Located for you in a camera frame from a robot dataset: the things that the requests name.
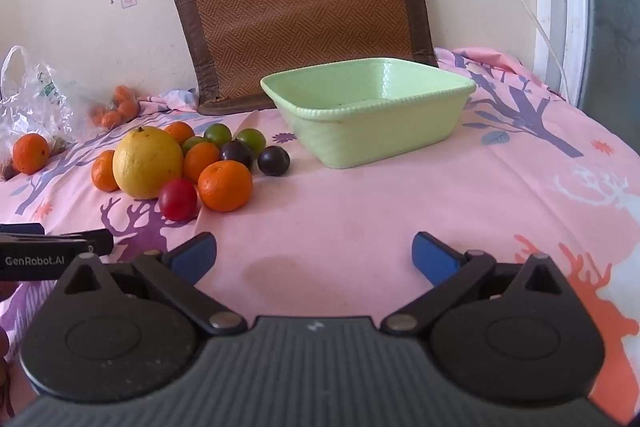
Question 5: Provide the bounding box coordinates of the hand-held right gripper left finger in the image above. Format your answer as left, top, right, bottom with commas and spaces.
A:
55, 232, 247, 336

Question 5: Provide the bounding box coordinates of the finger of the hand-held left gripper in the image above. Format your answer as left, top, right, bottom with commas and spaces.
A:
44, 228, 114, 254
0, 222, 45, 236

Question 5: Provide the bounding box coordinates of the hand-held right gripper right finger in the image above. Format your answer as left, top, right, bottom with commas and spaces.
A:
382, 232, 576, 336

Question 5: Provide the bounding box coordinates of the red plum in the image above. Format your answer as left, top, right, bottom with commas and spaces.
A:
158, 178, 199, 222

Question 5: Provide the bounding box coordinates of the large orange tangerine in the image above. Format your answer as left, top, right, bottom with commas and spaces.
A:
198, 160, 254, 213

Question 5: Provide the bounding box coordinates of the large yellow grapefruit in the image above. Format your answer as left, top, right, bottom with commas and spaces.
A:
112, 126, 185, 200

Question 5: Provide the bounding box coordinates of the dark purple plum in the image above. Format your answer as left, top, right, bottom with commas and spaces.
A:
257, 145, 291, 178
219, 140, 254, 169

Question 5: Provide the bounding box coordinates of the green plum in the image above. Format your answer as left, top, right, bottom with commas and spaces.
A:
180, 136, 210, 156
235, 128, 267, 156
203, 123, 233, 146

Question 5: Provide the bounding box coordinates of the light green plastic basin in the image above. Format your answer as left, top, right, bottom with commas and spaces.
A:
260, 57, 477, 169

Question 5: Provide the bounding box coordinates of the person's left hand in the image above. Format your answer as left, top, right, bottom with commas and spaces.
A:
0, 281, 23, 408

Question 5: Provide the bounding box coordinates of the pink deer print bedsheet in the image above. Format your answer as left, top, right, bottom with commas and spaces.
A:
0, 46, 640, 427

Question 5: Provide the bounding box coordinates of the clear plastic bag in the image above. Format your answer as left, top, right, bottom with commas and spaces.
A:
0, 46, 96, 180

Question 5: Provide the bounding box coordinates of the brown woven seat mat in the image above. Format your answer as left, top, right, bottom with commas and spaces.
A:
165, 0, 440, 117

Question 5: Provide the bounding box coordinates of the white framed window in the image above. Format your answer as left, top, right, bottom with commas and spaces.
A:
527, 0, 640, 120

